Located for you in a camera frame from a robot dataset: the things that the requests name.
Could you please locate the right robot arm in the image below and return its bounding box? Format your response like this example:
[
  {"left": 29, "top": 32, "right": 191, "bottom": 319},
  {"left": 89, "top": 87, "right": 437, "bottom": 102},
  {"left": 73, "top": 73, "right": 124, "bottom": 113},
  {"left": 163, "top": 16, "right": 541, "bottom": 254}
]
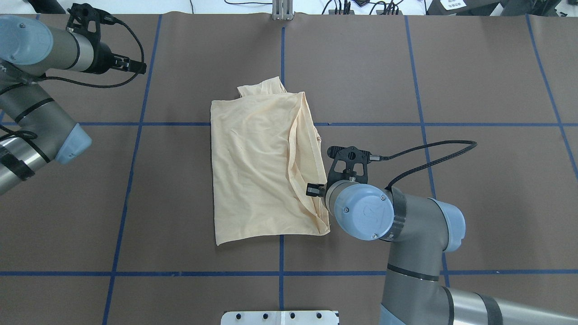
[{"left": 306, "top": 140, "right": 578, "bottom": 325}]

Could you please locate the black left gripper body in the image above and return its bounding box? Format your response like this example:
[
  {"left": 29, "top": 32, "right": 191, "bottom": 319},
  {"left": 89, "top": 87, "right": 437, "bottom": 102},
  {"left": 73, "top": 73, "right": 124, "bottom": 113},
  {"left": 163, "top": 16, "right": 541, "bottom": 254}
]
[{"left": 66, "top": 3, "right": 127, "bottom": 74}]

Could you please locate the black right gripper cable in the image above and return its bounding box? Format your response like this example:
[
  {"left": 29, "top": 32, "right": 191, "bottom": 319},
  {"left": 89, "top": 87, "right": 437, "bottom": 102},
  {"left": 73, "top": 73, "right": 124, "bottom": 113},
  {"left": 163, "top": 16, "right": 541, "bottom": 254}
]
[{"left": 369, "top": 140, "right": 478, "bottom": 190}]

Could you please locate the aluminium frame post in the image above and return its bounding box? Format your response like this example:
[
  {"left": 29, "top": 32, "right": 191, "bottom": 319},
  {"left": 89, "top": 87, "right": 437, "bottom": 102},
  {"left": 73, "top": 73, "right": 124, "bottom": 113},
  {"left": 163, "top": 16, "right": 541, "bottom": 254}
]
[{"left": 272, "top": 0, "right": 294, "bottom": 21}]

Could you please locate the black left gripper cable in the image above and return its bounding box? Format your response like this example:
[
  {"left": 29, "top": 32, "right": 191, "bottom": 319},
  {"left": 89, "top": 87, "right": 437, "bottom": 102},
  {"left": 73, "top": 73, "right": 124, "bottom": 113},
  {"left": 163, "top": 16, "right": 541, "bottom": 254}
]
[{"left": 36, "top": 17, "right": 146, "bottom": 89}]

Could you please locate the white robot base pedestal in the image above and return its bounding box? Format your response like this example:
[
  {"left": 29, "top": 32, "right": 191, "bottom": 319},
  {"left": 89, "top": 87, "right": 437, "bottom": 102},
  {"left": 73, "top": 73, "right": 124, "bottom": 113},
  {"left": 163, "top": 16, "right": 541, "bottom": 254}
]
[{"left": 220, "top": 310, "right": 340, "bottom": 325}]

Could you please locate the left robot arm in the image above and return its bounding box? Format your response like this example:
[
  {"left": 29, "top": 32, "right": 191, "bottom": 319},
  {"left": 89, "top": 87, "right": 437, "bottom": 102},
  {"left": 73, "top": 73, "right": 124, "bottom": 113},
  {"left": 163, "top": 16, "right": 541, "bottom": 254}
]
[{"left": 0, "top": 3, "right": 147, "bottom": 194}]

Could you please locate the cream long-sleeve graphic shirt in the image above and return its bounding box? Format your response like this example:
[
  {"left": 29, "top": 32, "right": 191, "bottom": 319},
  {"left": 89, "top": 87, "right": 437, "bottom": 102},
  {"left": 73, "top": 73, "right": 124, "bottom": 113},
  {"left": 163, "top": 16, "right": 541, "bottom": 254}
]
[{"left": 210, "top": 77, "right": 330, "bottom": 246}]

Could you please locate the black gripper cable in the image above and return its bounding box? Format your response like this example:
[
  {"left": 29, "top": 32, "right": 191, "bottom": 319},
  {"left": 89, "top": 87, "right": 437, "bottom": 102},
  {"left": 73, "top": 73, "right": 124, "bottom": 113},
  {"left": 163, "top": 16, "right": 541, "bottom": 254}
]
[
  {"left": 369, "top": 140, "right": 478, "bottom": 190},
  {"left": 36, "top": 17, "right": 146, "bottom": 89}
]

